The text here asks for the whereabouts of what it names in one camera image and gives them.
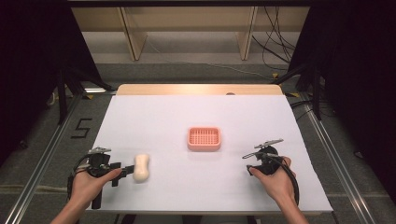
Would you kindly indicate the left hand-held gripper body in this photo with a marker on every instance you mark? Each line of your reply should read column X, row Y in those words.
column 97, row 163

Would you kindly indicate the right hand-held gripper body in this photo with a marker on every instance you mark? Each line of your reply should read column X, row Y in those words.
column 267, row 161

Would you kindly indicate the cream soap bar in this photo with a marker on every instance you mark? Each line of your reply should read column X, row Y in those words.
column 141, row 168

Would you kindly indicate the person's right hand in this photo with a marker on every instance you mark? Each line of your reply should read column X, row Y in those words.
column 277, row 183

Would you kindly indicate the person's left hand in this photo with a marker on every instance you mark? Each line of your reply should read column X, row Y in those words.
column 87, row 186

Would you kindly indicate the white table sheet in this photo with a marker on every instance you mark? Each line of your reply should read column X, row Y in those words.
column 199, row 186

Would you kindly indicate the pink soap dish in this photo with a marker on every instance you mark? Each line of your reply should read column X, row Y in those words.
column 204, row 138

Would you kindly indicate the black metal stand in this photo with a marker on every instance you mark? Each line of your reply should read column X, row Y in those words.
column 63, row 93
column 315, row 90

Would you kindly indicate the black curtain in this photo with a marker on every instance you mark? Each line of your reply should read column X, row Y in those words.
column 358, row 77
column 34, row 62

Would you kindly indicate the light wooden shelf unit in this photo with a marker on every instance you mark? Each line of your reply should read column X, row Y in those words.
column 186, row 18

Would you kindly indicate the aluminium floor rail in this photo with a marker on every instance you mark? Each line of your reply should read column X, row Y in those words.
column 337, row 161
column 46, row 155

